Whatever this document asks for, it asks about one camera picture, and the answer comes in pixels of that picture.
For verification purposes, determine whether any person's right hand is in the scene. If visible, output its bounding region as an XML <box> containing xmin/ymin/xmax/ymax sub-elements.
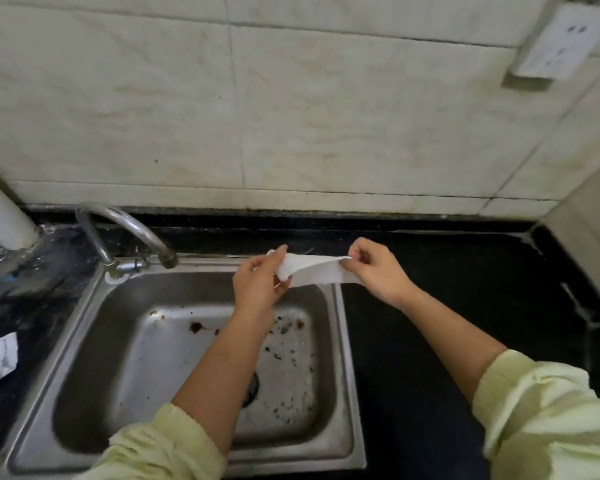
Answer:
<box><xmin>340</xmin><ymin>237</ymin><xmax>422</xmax><ymax>311</ymax></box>

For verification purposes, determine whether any person's left hand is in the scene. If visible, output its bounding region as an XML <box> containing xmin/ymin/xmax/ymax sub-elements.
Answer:
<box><xmin>232</xmin><ymin>245</ymin><xmax>294</xmax><ymax>321</ymax></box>

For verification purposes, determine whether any white paper towel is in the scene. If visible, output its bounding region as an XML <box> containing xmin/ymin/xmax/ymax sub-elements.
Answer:
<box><xmin>266</xmin><ymin>250</ymin><xmax>364</xmax><ymax>288</ymax></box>

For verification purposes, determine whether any person's right forearm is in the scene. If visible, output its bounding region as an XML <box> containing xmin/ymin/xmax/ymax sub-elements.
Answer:
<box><xmin>400</xmin><ymin>286</ymin><xmax>509</xmax><ymax>403</ymax></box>

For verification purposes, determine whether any person's left forearm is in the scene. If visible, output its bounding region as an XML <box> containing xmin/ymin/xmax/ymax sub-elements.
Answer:
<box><xmin>171</xmin><ymin>315</ymin><xmax>276</xmax><ymax>455</ymax></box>

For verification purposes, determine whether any black sink drain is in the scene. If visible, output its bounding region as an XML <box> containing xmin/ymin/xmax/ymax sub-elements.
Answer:
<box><xmin>242</xmin><ymin>372</ymin><xmax>260</xmax><ymax>409</ymax></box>

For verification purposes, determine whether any chrome curved faucet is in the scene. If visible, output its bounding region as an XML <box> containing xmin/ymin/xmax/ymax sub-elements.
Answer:
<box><xmin>75</xmin><ymin>202</ymin><xmax>180</xmax><ymax>288</ymax></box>

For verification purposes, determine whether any stainless steel sink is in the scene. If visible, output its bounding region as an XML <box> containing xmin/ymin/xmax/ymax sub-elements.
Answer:
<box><xmin>0</xmin><ymin>255</ymin><xmax>368</xmax><ymax>480</ymax></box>

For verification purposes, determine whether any pale yellow left sleeve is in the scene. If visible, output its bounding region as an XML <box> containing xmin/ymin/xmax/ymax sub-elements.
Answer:
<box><xmin>75</xmin><ymin>404</ymin><xmax>229</xmax><ymax>480</ymax></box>

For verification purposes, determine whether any pale yellow sleeve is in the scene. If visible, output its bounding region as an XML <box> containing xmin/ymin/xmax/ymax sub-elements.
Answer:
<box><xmin>472</xmin><ymin>350</ymin><xmax>600</xmax><ymax>480</ymax></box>
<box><xmin>75</xmin><ymin>404</ymin><xmax>229</xmax><ymax>480</ymax></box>

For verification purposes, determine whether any pale yellow right sleeve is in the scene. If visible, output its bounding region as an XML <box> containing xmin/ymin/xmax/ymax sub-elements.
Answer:
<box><xmin>472</xmin><ymin>350</ymin><xmax>600</xmax><ymax>480</ymax></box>

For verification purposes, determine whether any white cylindrical roll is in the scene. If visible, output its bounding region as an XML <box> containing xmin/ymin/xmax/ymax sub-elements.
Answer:
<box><xmin>0</xmin><ymin>167</ymin><xmax>41</xmax><ymax>250</ymax></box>

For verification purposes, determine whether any white wall socket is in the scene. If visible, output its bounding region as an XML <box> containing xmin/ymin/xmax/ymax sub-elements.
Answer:
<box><xmin>500</xmin><ymin>0</ymin><xmax>600</xmax><ymax>90</ymax></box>

